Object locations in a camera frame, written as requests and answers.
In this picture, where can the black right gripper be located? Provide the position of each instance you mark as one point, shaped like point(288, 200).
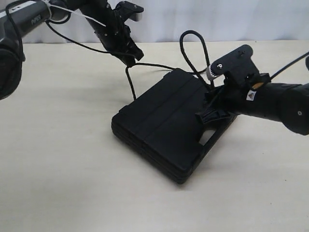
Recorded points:
point(229, 98)

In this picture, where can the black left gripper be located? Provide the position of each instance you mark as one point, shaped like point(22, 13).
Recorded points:
point(115, 38)

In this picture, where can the black plastic carrying case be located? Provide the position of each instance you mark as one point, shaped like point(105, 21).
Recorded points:
point(162, 127)

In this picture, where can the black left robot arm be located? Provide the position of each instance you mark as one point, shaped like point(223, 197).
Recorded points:
point(21, 17)

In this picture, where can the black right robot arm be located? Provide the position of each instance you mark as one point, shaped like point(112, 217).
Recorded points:
point(280, 102)

